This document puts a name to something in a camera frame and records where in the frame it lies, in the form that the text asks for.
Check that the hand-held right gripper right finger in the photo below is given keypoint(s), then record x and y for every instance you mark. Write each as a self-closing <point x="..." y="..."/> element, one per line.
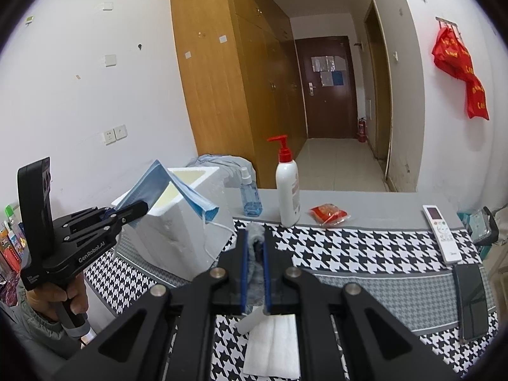
<point x="268" y="278"/>

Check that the blue paper notice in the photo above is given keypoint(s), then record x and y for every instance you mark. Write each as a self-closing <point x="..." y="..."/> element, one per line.
<point x="337" y="78"/>

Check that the red fire extinguisher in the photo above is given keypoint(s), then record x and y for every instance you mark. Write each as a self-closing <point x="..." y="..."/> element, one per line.
<point x="362" y="131"/>

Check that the white foam box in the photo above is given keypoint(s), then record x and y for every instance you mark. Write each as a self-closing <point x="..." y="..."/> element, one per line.
<point x="174" y="238"/>

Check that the light blue cloth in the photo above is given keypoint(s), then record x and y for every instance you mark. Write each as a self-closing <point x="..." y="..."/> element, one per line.
<point x="222" y="162"/>

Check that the blue face mask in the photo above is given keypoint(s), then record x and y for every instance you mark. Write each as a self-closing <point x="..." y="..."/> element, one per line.
<point x="147" y="190"/>

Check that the teal plastic packet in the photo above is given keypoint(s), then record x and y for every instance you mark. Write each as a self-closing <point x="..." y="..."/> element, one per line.
<point x="472" y="226"/>

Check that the white remote control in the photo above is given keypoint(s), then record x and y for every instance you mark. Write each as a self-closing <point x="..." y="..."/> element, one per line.
<point x="442" y="234"/>

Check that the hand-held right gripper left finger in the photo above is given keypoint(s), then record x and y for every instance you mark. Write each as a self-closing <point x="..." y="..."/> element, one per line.
<point x="244" y="274"/>

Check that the white tissue sheet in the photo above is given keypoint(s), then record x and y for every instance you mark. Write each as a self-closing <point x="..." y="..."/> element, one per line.
<point x="274" y="345"/>

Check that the wooden wardrobe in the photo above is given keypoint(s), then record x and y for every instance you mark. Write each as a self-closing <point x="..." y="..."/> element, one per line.
<point x="214" y="87"/>

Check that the white wall socket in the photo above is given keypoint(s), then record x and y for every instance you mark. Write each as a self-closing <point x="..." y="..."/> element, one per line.
<point x="109" y="137"/>

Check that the metal wall hook rack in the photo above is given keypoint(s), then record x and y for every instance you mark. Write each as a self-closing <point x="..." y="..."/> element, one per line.
<point x="447" y="23"/>

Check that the white soft tube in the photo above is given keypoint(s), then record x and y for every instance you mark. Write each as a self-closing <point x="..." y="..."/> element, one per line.
<point x="248" y="322"/>

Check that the houndstooth tablecloth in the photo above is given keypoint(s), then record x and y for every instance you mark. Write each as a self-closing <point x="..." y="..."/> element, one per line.
<point x="357" y="254"/>

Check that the blue spray bottle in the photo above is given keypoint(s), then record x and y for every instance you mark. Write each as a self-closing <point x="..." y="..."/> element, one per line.
<point x="251" y="202"/>

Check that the red snack packet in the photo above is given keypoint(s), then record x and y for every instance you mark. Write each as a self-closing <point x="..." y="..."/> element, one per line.
<point x="327" y="213"/>

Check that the person's left forearm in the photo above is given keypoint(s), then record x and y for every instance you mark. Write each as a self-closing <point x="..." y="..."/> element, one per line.
<point x="27" y="337"/>

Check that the white lotion pump bottle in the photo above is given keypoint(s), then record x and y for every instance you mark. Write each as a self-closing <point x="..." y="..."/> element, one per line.
<point x="287" y="194"/>

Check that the white paper notice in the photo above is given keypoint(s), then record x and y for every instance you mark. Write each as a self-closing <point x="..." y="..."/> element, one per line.
<point x="327" y="64"/>

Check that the dark brown door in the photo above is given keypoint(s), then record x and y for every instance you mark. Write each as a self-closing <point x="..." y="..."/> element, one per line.
<point x="329" y="107"/>

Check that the grey sock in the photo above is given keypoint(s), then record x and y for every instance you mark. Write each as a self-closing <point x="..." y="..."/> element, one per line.
<point x="257" y="281"/>

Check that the colourful packets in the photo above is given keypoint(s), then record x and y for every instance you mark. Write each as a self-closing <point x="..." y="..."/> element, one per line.
<point x="10" y="246"/>

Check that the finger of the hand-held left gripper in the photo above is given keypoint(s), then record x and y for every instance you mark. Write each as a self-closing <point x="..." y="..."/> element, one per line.
<point x="127" y="216"/>
<point x="83" y="217"/>

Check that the person's left hand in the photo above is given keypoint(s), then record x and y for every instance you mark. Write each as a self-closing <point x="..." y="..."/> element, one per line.
<point x="79" y="297"/>

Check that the white wall switch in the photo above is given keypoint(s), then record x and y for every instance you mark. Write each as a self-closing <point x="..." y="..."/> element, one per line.
<point x="121" y="131"/>

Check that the red plastic bag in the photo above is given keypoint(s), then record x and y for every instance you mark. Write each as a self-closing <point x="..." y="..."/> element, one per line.
<point x="452" y="55"/>
<point x="476" y="99"/>

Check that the black smartphone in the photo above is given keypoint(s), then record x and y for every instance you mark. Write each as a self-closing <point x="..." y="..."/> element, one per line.
<point x="470" y="301"/>

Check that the wooden side door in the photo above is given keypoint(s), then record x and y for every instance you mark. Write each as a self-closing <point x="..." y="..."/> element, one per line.
<point x="379" y="87"/>

